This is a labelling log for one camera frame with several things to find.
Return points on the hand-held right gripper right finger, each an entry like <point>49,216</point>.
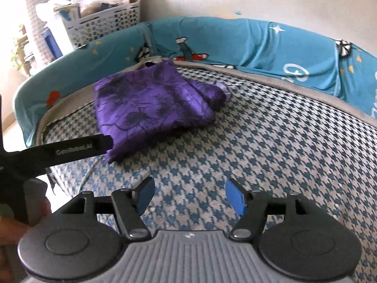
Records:
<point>235,197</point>

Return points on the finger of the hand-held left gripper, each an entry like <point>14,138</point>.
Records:
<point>106,144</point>

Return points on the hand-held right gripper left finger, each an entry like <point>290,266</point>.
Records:
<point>145,194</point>

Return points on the purple floral garment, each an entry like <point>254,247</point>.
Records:
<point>147,106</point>

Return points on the person's left hand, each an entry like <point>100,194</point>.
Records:
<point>11,231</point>

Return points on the houndstooth patterned mattress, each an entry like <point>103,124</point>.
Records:
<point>265,153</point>

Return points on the green plant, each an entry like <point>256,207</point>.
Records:
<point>19,53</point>

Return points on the blue container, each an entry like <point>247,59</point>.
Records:
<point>53,44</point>

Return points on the white perforated basket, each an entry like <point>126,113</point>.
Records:
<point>103,23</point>

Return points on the white plastic bag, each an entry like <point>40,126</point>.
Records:
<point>59,3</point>

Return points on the blue printed bed bumper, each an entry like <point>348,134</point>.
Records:
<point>250,44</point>

